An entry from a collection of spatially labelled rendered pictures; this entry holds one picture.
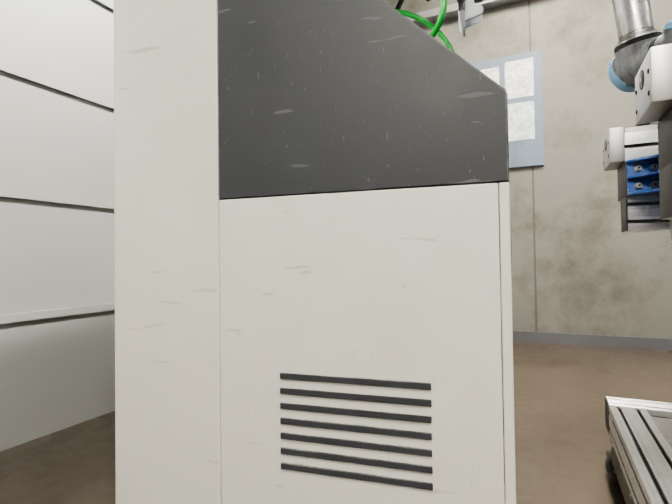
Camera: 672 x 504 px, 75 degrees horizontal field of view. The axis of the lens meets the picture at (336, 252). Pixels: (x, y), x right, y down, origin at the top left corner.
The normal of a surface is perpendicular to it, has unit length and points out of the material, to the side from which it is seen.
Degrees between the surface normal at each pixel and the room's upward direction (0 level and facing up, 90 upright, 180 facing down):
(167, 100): 90
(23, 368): 90
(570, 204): 90
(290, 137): 90
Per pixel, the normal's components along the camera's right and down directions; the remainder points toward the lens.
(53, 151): 0.90, -0.02
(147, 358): -0.30, -0.01
